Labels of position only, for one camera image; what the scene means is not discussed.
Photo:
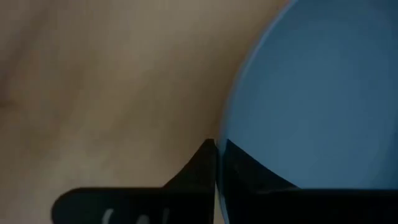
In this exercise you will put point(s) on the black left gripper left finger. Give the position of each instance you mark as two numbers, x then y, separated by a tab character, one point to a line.
174	205

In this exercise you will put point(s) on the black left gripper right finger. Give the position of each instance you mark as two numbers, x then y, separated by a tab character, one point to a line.
295	207

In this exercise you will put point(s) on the bright blue plate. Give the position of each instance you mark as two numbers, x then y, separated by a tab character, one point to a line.
311	93

